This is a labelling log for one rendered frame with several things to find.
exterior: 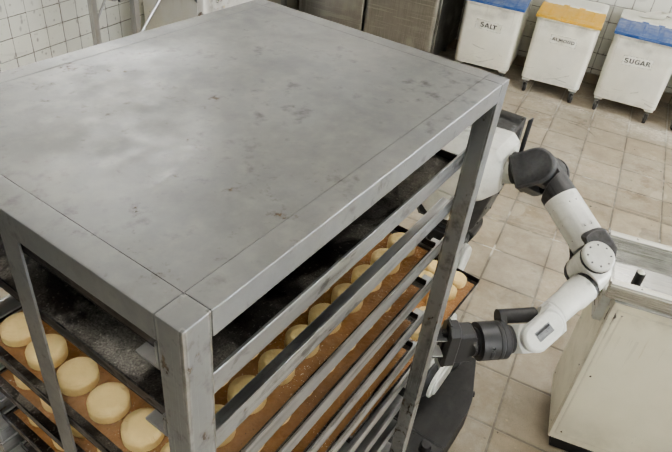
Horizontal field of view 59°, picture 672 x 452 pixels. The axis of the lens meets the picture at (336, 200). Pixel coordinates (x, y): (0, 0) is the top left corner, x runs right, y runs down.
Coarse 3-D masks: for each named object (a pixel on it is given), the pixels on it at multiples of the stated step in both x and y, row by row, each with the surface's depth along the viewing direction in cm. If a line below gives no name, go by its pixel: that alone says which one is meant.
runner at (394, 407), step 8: (400, 400) 129; (392, 408) 130; (384, 416) 128; (392, 416) 127; (376, 424) 127; (384, 424) 124; (376, 432) 125; (368, 440) 123; (376, 440) 124; (360, 448) 122; (368, 448) 120
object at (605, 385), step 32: (608, 320) 201; (640, 320) 196; (576, 352) 230; (608, 352) 207; (640, 352) 203; (576, 384) 220; (608, 384) 215; (640, 384) 210; (576, 416) 228; (608, 416) 222; (640, 416) 217; (576, 448) 241; (608, 448) 231; (640, 448) 225
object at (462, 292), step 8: (464, 288) 152; (424, 296) 147; (456, 296) 149; (464, 296) 149; (424, 304) 145; (448, 304) 146; (456, 304) 146; (448, 312) 144; (392, 384) 124; (384, 392) 122; (360, 424) 115
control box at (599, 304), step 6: (612, 270) 209; (612, 276) 207; (606, 288) 201; (600, 294) 205; (594, 300) 211; (600, 300) 203; (606, 300) 203; (594, 306) 209; (600, 306) 205; (606, 306) 204; (594, 312) 207; (600, 312) 206; (594, 318) 208; (600, 318) 207
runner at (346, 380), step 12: (432, 276) 109; (420, 300) 107; (408, 312) 104; (396, 324) 100; (384, 336) 97; (372, 348) 94; (360, 360) 91; (348, 372) 89; (348, 384) 91; (336, 396) 88; (324, 408) 86; (312, 420) 83; (300, 432) 81; (288, 444) 79
